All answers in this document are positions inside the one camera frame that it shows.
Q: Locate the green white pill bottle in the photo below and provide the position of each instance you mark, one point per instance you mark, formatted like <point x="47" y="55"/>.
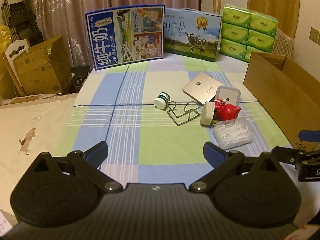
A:
<point x="162" y="100"/>

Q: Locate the yellow plastic bag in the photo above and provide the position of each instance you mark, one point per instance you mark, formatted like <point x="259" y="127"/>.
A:
<point x="5" y="38"/>

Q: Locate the metal wire stand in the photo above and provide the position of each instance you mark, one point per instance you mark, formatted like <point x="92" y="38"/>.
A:
<point x="183" y="114"/>

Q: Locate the quilted beige headboard cushion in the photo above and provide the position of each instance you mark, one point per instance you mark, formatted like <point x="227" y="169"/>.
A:
<point x="283" y="45"/>

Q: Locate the brown cardboard box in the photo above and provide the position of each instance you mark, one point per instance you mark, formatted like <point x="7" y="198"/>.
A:
<point x="288" y="93"/>

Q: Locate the flattened cardboard boxes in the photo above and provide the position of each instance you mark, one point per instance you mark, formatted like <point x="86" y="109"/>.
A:
<point x="44" y="69"/>

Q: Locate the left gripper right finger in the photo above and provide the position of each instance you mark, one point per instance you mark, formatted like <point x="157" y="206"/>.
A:
<point x="225" y="165"/>

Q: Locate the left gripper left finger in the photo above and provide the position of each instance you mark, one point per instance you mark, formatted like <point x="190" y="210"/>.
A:
<point x="87" y="163"/>

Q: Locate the white wooden cutout board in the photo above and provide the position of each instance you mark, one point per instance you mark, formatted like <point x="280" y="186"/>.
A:
<point x="15" y="49"/>

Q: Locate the cream embroidered blanket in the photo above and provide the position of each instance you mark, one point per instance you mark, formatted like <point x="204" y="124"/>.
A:
<point x="27" y="129"/>

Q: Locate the white square night light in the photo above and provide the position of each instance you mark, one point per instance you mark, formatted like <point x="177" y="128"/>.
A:
<point x="228" y="94"/>

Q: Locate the wooden door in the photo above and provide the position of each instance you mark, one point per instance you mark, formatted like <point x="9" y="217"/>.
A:
<point x="285" y="11"/>

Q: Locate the wall switch plate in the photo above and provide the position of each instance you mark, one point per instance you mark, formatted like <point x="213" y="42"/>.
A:
<point x="314" y="35"/>

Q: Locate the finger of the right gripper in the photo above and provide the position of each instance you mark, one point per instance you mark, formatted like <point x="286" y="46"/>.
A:
<point x="309" y="136"/>
<point x="287" y="155"/>

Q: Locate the green tissue pack bundle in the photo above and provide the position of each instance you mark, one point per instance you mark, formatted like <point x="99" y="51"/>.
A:
<point x="244" y="31"/>

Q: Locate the red Doraemon toy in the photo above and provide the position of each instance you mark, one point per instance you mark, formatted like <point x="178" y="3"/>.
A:
<point x="224" y="111"/>

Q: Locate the blue milk carton box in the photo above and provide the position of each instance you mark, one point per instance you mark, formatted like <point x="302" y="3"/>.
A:
<point x="124" y="35"/>

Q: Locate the beige TP-Link router box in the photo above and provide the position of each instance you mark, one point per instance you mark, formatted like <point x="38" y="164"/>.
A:
<point x="202" y="88"/>

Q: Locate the cow picture milk box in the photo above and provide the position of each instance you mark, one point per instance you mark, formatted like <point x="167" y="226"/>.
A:
<point x="191" y="33"/>

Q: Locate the checkered bed sheet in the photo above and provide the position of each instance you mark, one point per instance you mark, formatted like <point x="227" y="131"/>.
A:
<point x="145" y="146"/>

